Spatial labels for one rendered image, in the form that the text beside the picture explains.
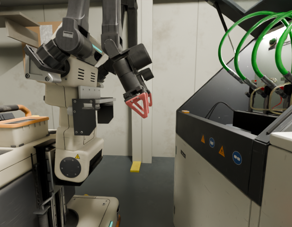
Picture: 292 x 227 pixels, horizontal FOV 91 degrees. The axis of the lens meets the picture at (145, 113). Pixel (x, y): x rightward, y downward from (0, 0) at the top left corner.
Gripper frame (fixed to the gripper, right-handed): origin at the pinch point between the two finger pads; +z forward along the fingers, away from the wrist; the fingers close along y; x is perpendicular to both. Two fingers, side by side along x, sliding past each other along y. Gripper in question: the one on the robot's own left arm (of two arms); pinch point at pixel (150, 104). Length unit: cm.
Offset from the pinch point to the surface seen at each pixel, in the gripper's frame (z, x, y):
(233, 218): 40, -11, -52
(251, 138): 17, -23, -55
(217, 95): 15.8, -43.5, 10.4
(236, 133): 17, -22, -50
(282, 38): -2, -45, -47
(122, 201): 76, 71, 36
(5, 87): -133, 223, 144
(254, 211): 34, -16, -58
